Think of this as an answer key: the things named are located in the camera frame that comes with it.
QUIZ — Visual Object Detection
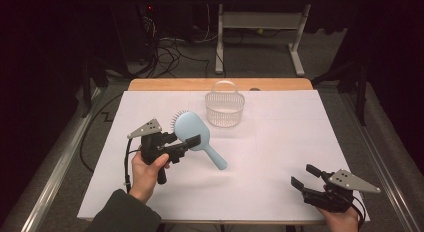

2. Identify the light blue hairbrush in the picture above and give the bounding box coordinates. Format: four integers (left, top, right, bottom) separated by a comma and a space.
170, 110, 229, 171

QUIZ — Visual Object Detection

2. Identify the person's right hand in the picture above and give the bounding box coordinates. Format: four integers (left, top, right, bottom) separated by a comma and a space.
316, 206, 361, 232

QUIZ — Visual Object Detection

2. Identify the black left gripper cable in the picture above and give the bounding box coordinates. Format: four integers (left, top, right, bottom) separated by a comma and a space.
123, 138, 142, 194

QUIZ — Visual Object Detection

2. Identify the aluminium floor rail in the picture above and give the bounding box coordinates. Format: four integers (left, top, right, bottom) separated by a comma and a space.
19, 87, 102, 232
339, 91, 424, 232

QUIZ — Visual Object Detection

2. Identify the dark metal stand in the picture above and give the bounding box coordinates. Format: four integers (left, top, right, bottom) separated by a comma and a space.
80, 55, 110, 119
312, 56, 368, 127

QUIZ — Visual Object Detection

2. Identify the white table mat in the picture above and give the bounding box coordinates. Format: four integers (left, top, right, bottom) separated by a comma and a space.
77, 89, 370, 223

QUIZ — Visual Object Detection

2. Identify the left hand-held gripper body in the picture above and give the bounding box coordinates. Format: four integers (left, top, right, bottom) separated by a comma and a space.
127, 118, 192, 186

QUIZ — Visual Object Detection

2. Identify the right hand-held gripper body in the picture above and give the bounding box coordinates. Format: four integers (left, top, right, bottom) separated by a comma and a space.
301, 168, 382, 214

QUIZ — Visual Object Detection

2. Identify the white plastic slotted basket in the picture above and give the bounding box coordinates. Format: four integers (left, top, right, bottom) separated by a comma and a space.
204, 80, 246, 128

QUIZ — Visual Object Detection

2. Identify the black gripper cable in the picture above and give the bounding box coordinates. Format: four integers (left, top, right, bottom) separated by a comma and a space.
123, 138, 142, 194
346, 194, 367, 228

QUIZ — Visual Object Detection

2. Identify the dark device with red light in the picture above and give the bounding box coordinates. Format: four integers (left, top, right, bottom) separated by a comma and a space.
141, 3, 159, 65

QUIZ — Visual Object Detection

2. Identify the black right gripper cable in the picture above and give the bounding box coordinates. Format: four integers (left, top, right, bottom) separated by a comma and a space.
346, 194, 367, 228

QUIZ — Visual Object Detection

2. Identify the long black floor cable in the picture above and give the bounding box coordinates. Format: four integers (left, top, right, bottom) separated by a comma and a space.
79, 92, 125, 174

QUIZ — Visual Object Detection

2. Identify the tangle of black floor cables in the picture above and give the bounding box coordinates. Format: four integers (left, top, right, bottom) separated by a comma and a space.
141, 15, 212, 78

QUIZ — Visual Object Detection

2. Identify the person's left hand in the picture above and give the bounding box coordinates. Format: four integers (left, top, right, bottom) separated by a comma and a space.
129, 151, 171, 204

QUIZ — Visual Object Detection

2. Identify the white metal table frame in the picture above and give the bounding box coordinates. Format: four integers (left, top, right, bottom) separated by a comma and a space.
214, 3, 313, 77

